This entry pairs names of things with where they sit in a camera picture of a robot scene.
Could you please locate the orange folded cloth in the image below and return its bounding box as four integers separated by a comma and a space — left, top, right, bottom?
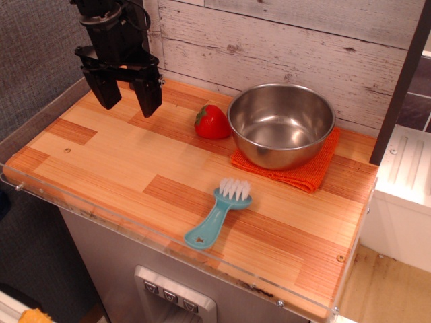
230, 127, 341, 193

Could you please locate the dark grey right post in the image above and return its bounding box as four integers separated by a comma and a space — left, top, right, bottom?
369, 0, 430, 166

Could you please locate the grey toy kitchen cabinet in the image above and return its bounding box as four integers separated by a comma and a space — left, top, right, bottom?
61, 209, 307, 322

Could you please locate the silver button panel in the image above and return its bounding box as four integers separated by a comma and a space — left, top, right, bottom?
134, 266, 218, 322

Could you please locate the stainless steel pot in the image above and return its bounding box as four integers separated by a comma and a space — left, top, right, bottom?
227, 83, 336, 170

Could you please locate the yellow object at corner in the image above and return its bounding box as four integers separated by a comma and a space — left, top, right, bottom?
18, 308, 53, 323

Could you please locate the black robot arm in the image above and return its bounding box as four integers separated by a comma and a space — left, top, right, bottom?
74, 1, 162, 118

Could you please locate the clear acrylic guard rail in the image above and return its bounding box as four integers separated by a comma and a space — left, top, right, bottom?
4, 156, 376, 322

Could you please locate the white toy sink unit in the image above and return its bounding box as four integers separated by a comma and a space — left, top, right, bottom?
360, 126, 430, 271

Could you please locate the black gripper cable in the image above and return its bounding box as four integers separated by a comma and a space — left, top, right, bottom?
121, 0, 152, 33

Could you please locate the red toy strawberry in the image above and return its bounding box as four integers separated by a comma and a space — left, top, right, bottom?
195, 104, 232, 139

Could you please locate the teal dish brush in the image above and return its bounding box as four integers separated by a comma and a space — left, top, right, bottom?
184, 178, 253, 250

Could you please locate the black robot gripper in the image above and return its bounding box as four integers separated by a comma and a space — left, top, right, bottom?
75, 9, 162, 118

